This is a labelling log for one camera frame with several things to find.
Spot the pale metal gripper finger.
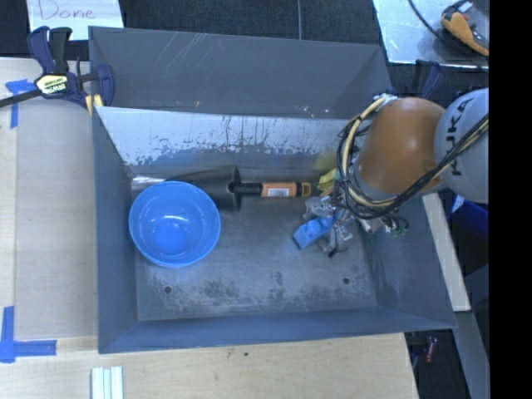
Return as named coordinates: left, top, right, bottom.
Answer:
left=303, top=196, right=334, bottom=222
left=318, top=223, right=355, bottom=258

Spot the blue toy block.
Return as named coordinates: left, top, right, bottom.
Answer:
left=292, top=215, right=334, bottom=249

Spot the yellow lumpy object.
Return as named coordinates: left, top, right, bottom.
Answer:
left=314, top=150, right=338, bottom=195

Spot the grey metal bin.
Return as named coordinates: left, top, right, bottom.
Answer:
left=86, top=25, right=459, bottom=355

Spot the blue plastic bowl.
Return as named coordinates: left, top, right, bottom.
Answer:
left=127, top=180, right=222, bottom=269

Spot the black tool with orange handle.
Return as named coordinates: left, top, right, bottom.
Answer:
left=164, top=165, right=313, bottom=213

